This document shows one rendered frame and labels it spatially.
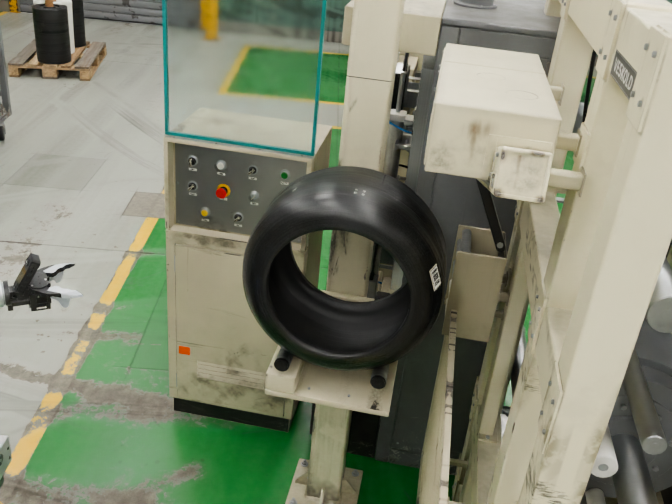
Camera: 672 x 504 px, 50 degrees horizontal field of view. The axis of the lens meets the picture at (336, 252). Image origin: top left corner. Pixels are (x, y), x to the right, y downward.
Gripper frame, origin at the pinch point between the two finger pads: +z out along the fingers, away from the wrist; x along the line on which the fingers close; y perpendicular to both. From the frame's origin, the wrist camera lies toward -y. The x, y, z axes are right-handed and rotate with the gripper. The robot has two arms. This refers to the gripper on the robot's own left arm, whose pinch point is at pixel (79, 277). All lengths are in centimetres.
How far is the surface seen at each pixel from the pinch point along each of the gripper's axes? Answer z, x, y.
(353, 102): 77, 5, -53
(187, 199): 47, -55, 12
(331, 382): 65, 42, 21
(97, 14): 146, -895, 224
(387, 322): 84, 36, 6
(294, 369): 54, 38, 15
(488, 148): 70, 74, -75
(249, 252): 41, 27, -21
